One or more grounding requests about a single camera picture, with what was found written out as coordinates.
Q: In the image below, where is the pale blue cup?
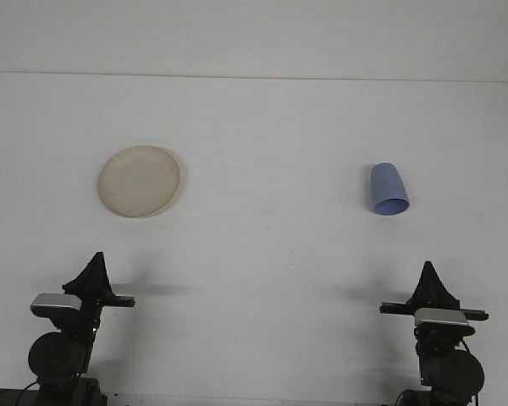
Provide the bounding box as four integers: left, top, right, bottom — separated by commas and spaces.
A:
368, 162, 411, 217

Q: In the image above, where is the pale round plate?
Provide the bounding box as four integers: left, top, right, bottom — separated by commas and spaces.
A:
97, 145, 185, 220

